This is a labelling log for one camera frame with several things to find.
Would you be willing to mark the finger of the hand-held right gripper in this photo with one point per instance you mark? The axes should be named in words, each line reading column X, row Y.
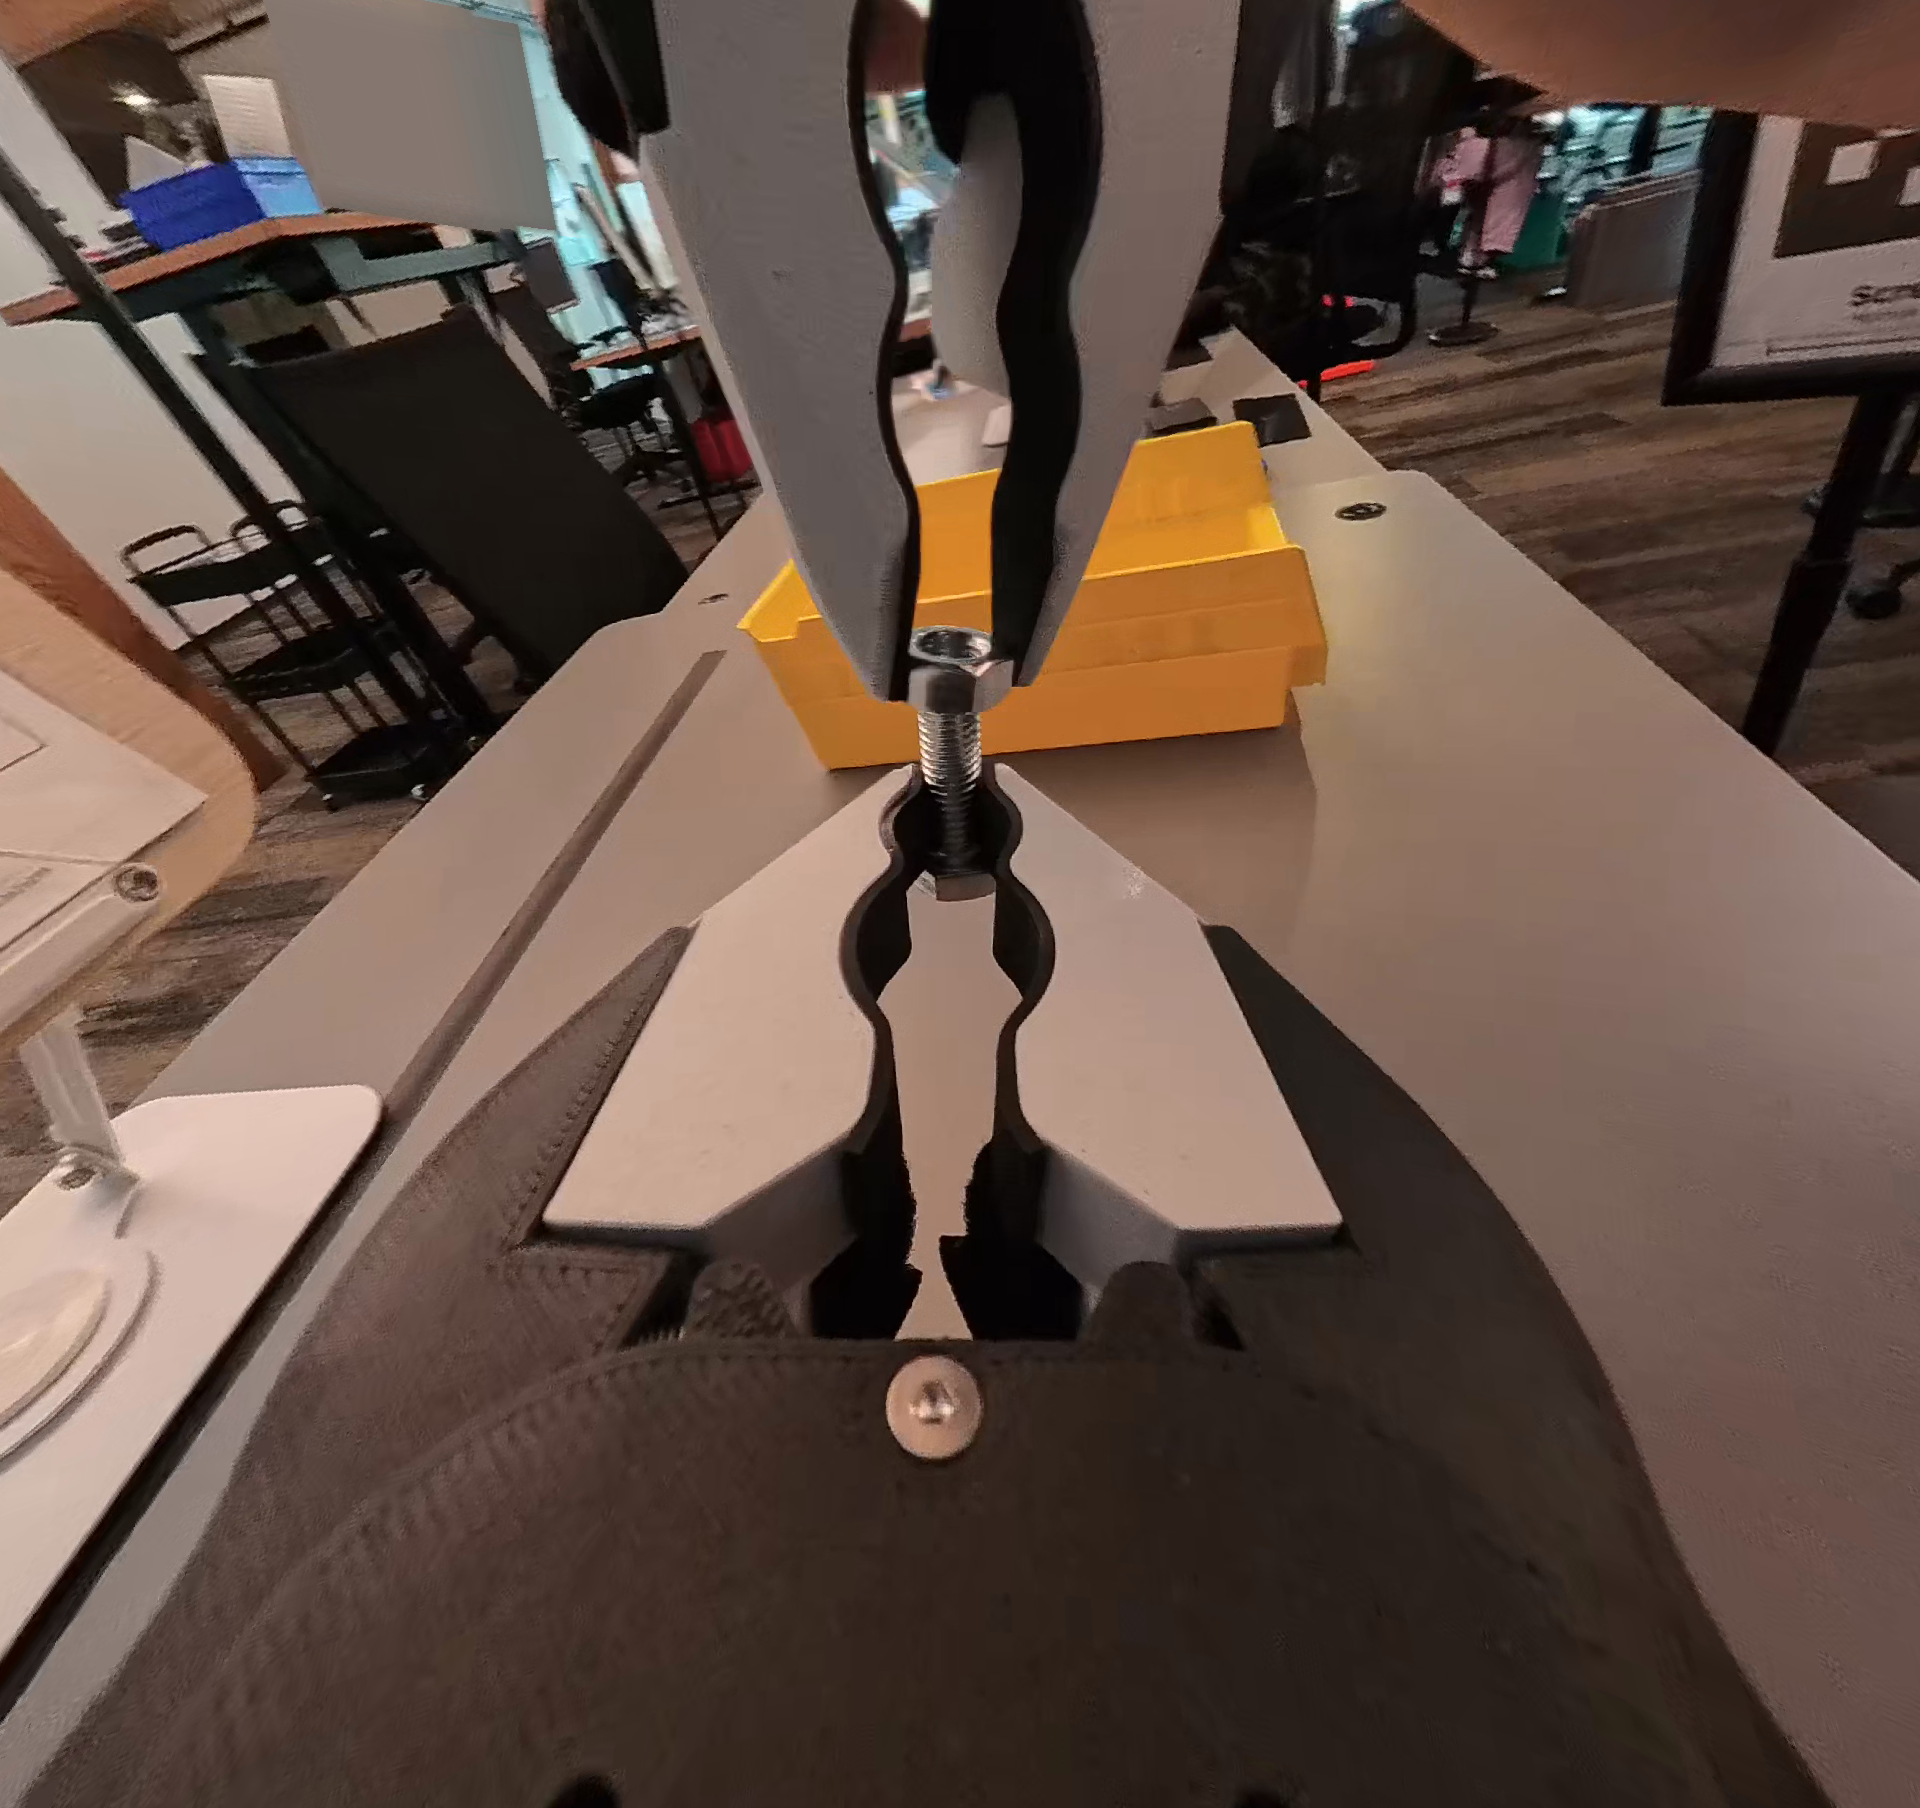
column 749, row 261
column 1152, row 187

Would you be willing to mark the black framed marker sign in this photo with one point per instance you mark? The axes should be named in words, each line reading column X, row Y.
column 1842, row 187

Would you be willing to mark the black rolling cart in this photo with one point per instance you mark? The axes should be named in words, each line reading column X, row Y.
column 376, row 761

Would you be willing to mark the black sign easel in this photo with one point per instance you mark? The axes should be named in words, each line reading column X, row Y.
column 1827, row 582

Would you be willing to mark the steel hex nut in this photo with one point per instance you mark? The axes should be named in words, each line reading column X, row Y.
column 951, row 880

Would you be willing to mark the yellow plastic bin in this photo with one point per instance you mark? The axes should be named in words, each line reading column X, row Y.
column 1170, row 636

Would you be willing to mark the steel hex bolt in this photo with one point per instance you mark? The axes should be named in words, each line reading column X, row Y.
column 951, row 752

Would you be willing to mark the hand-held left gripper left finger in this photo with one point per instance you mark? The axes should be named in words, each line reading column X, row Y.
column 749, row 1075

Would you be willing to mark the blue storage bin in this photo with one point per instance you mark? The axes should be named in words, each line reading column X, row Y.
column 193, row 207

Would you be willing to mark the wooden standing desk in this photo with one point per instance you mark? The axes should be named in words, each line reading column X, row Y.
column 151, row 274

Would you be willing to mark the black mesh panel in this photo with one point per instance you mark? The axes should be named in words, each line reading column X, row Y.
column 483, row 491

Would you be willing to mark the black office chair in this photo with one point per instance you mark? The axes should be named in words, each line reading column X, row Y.
column 1319, row 291

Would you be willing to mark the white page ledge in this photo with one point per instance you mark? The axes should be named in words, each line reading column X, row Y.
column 56, row 936

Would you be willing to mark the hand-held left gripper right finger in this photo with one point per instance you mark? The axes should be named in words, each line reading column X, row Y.
column 1152, row 1075

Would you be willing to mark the white stand base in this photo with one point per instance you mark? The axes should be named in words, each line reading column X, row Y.
column 226, row 1208

